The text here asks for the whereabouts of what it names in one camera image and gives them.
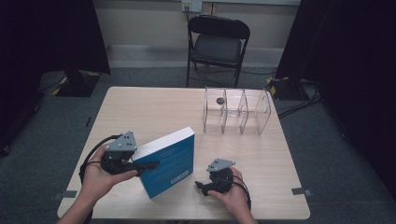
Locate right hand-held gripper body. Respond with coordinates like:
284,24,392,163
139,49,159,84
205,158,236,194

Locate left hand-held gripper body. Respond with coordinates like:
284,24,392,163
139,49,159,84
100,130,138,176

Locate blue book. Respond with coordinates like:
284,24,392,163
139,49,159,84
132,126,196,200

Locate clear acrylic book rack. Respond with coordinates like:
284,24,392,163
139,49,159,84
203,86,273,136

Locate person's right hand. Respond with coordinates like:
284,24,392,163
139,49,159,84
206,167,252,217

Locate person's left hand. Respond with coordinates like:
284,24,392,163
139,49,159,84
79,145,139,203

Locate grey tape strip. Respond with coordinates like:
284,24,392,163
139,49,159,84
52,189,78,201
290,187,313,197

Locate black stand base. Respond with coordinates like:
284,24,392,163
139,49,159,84
55,69,101,98
265,76,310,101

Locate black folding chair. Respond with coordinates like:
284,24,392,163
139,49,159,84
186,14,251,89

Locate black curtain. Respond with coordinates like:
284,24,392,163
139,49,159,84
275,0,396,200
0,0,112,157

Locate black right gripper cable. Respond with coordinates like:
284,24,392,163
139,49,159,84
232,175,252,211

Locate black floor cables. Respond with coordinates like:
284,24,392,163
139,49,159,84
275,78,323,119

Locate white wall outlet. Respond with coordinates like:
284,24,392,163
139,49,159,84
181,0,204,13

